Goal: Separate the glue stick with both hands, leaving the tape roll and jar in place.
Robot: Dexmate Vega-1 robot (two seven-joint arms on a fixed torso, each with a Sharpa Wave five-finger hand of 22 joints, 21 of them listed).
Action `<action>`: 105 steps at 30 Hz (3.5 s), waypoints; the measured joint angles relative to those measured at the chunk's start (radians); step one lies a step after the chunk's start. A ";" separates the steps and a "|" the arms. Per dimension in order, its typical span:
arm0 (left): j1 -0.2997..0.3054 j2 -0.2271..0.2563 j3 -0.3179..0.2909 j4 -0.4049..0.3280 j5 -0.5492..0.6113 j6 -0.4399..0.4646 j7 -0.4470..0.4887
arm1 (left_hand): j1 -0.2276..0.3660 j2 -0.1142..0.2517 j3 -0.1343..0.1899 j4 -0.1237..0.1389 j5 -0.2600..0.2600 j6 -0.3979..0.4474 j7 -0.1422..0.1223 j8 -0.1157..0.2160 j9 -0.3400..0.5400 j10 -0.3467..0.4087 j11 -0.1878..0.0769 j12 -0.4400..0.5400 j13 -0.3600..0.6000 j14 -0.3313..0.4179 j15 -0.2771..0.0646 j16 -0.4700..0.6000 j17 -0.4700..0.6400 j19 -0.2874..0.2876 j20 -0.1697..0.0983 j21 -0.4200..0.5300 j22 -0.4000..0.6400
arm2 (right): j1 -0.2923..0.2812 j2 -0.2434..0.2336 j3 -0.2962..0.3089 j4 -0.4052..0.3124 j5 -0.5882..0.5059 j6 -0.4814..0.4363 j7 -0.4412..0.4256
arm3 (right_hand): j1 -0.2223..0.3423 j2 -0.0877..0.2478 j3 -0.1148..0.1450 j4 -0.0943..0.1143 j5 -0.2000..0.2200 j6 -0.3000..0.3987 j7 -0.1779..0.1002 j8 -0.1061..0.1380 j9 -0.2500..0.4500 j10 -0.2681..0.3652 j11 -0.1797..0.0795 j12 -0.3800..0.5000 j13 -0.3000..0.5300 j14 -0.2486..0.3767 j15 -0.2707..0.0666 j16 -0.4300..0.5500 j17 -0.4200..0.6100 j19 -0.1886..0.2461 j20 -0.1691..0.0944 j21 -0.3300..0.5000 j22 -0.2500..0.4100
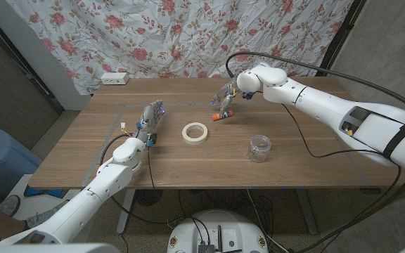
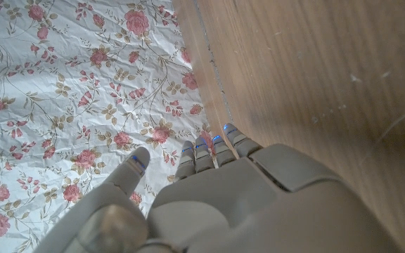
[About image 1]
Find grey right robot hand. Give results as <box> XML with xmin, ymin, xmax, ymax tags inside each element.
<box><xmin>211</xmin><ymin>77</ymin><xmax>241</xmax><ymax>114</ymax></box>

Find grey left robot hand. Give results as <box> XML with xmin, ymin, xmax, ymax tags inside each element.
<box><xmin>134</xmin><ymin>99</ymin><xmax>166</xmax><ymax>145</ymax></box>

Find white left shoulder cover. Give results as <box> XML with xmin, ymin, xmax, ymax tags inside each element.
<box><xmin>0</xmin><ymin>242</ymin><xmax>121</xmax><ymax>253</ymax></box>

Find beige masking tape roll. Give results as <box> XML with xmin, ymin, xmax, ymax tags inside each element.
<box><xmin>181</xmin><ymin>122</ymin><xmax>209</xmax><ymax>145</ymax></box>

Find clear glass jar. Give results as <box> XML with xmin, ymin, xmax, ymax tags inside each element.
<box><xmin>246</xmin><ymin>134</ymin><xmax>272</xmax><ymax>164</ymax></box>

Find white power strip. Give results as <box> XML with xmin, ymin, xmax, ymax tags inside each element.
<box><xmin>100</xmin><ymin>72</ymin><xmax>130</xmax><ymax>86</ymax></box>

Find floral backdrop cloth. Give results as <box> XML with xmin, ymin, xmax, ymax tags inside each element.
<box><xmin>5</xmin><ymin>0</ymin><xmax>354</xmax><ymax>96</ymax></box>

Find black round floor disc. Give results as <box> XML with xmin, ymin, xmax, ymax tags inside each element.
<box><xmin>134</xmin><ymin>189</ymin><xmax>164</xmax><ymax>207</ymax></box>

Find white table leg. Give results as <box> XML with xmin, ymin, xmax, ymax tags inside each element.
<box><xmin>117</xmin><ymin>188</ymin><xmax>136</xmax><ymax>235</ymax></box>

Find blue floor pad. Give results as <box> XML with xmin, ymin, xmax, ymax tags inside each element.
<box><xmin>24</xmin><ymin>185</ymin><xmax>65</xmax><ymax>199</ymax></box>

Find white robot torso base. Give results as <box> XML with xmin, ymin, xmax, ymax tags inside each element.
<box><xmin>167</xmin><ymin>209</ymin><xmax>269</xmax><ymax>253</ymax></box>

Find grey table leg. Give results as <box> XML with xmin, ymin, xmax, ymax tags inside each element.
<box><xmin>295</xmin><ymin>188</ymin><xmax>319</xmax><ymax>235</ymax></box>

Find grey sneaker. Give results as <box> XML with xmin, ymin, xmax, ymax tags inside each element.
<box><xmin>25</xmin><ymin>200</ymin><xmax>70</xmax><ymax>229</ymax></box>
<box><xmin>0</xmin><ymin>195</ymin><xmax>21</xmax><ymax>217</ymax></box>

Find blue plastic bin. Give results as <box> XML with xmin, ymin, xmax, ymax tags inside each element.
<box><xmin>0</xmin><ymin>129</ymin><xmax>44</xmax><ymax>197</ymax></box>

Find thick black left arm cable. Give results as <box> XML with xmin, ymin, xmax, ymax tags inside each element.
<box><xmin>99</xmin><ymin>132</ymin><xmax>177</xmax><ymax>226</ymax></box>

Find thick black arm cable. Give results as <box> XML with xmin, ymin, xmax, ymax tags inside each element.
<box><xmin>99</xmin><ymin>132</ymin><xmax>177</xmax><ymax>226</ymax></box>
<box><xmin>225</xmin><ymin>51</ymin><xmax>405</xmax><ymax>253</ymax></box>

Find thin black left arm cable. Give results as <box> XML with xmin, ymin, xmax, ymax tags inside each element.
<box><xmin>146</xmin><ymin>146</ymin><xmax>158</xmax><ymax>193</ymax></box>

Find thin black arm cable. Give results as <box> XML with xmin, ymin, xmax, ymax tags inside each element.
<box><xmin>281</xmin><ymin>103</ymin><xmax>386</xmax><ymax>159</ymax></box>
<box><xmin>146</xmin><ymin>146</ymin><xmax>158</xmax><ymax>193</ymax></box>

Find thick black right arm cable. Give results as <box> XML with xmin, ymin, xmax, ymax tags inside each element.
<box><xmin>225</xmin><ymin>51</ymin><xmax>405</xmax><ymax>253</ymax></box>

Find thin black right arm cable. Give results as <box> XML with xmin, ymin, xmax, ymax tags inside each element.
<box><xmin>281</xmin><ymin>103</ymin><xmax>386</xmax><ymax>159</ymax></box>

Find black wall rail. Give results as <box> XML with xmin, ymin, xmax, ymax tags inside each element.
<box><xmin>0</xmin><ymin>6</ymin><xmax>65</xmax><ymax>114</ymax></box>

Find black backdrop frame pole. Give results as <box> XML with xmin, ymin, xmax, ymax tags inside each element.
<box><xmin>316</xmin><ymin>0</ymin><xmax>367</xmax><ymax>77</ymax></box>

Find black arm strap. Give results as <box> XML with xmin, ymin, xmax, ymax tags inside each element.
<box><xmin>382</xmin><ymin>120</ymin><xmax>405</xmax><ymax>161</ymax></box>

